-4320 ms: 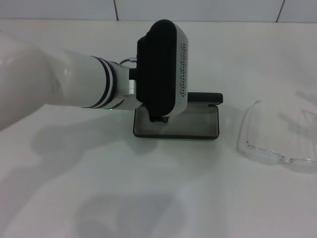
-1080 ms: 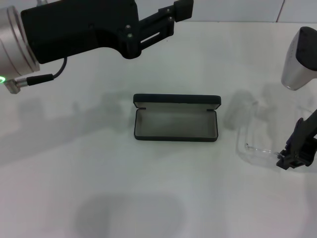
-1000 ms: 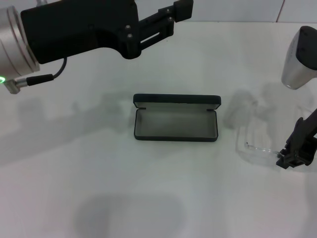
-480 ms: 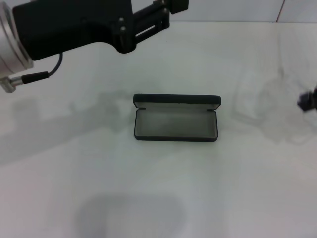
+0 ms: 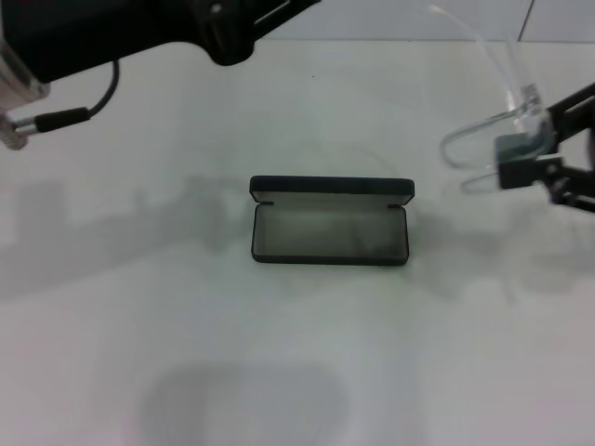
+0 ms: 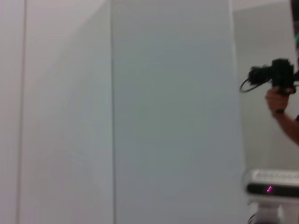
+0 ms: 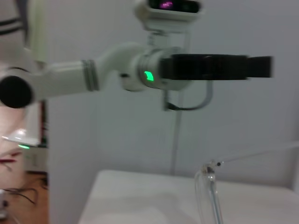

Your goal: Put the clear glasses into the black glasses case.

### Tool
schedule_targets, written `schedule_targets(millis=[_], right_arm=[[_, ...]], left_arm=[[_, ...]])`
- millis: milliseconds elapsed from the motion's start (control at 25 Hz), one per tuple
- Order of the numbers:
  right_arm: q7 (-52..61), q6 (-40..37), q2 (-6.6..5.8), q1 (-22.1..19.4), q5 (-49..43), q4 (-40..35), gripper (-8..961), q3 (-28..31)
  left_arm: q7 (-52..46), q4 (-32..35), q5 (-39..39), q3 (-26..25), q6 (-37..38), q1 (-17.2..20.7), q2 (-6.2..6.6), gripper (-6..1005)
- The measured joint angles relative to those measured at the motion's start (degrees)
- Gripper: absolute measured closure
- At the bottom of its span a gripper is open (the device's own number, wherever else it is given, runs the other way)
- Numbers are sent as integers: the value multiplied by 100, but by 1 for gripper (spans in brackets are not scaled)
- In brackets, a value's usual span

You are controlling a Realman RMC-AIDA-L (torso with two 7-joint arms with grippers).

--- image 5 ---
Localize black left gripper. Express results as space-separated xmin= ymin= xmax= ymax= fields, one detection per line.
xmin=0 ymin=0 xmax=322 ymax=85

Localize clear white glasses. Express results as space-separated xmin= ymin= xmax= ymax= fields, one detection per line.
xmin=430 ymin=3 xmax=554 ymax=195

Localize black glasses case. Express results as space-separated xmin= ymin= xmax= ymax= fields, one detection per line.
xmin=249 ymin=175 xmax=417 ymax=268

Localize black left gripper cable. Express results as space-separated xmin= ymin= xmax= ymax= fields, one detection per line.
xmin=0 ymin=59 xmax=121 ymax=151

